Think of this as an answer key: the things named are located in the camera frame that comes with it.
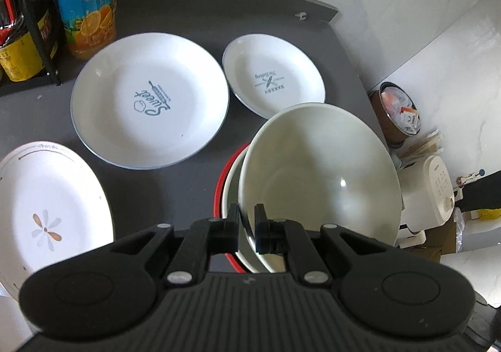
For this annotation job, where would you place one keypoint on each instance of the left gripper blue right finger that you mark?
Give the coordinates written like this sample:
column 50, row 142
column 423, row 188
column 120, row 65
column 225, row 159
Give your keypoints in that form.
column 290, row 239

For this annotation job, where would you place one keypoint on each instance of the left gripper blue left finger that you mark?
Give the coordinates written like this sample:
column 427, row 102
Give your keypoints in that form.
column 192, row 250

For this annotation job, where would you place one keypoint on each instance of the plain white bowl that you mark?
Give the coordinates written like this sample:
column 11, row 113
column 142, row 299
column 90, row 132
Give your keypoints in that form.
column 245, row 252

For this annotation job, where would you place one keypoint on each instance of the white bowl yellow pattern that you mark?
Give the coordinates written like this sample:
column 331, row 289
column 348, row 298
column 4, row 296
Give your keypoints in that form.
column 319, row 164

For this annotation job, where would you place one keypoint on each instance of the white plate Sweet print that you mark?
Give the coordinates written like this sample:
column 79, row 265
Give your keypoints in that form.
column 148, row 101

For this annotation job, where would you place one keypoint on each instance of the white plate with flower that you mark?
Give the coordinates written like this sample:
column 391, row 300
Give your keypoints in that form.
column 53, row 207

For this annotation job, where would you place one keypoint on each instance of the white plate Bakery print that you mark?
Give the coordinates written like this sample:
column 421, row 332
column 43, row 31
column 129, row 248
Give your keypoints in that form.
column 268, row 74

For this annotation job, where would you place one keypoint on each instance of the black kitchen rack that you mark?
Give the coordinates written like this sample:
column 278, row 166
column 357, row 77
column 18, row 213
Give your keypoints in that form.
column 50, row 73

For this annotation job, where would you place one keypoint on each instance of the white air fryer appliance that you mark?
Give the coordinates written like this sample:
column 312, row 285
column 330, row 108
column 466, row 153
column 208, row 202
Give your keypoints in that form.
column 427, row 195

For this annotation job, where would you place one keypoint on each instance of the cardboard boxes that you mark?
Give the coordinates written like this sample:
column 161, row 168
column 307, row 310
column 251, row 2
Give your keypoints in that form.
column 439, row 241

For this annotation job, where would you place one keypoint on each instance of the brown bowl with packets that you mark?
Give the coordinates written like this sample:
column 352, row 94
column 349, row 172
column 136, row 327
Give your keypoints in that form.
column 397, row 114

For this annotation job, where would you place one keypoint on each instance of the dark soy sauce jug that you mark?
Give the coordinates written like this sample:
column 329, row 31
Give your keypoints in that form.
column 19, row 56

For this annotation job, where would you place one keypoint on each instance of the red peeler tool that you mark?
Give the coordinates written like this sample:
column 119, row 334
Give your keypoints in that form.
column 8, row 19

